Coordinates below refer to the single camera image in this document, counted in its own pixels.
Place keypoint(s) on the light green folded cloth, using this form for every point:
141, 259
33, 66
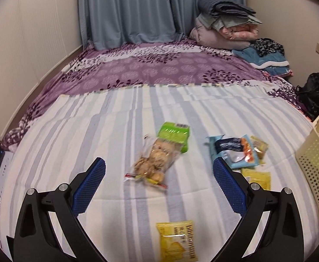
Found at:
230, 21

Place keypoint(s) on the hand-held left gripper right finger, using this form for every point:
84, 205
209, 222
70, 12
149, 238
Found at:
229, 188

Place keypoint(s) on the light blue snack bag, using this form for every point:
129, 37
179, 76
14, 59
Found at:
235, 150

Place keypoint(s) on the large green snack bag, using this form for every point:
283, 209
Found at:
175, 133

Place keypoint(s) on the small clear pastry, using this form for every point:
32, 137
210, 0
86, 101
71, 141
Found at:
260, 146

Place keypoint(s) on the mauve folded quilt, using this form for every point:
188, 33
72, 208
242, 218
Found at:
211, 39

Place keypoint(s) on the dark grey folded blanket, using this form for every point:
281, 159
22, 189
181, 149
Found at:
225, 5

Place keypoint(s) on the white appliance with blue light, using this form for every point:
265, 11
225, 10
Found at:
4, 174

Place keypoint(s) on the striped white grey blanket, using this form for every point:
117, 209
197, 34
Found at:
107, 131

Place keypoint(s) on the pink floral quilt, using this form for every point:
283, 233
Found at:
241, 32

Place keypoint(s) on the stack of folded blankets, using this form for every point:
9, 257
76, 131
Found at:
205, 0

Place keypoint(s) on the small yellow snack packet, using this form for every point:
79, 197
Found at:
259, 178

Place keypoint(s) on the clear bag of cookies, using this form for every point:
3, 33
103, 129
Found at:
155, 161

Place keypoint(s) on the yellow biscuit packet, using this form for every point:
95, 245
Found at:
175, 240

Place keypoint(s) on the cream perforated plastic basket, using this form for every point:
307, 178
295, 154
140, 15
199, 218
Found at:
316, 169

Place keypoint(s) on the purple floral bedsheet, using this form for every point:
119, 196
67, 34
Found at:
148, 65

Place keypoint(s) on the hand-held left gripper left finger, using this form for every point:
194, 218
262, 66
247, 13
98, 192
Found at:
90, 187

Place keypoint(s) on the black leather bag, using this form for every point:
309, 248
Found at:
313, 92

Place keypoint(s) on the leopard print cloth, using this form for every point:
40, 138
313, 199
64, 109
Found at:
268, 46

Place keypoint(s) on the blue curtain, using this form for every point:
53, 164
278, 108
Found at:
126, 11

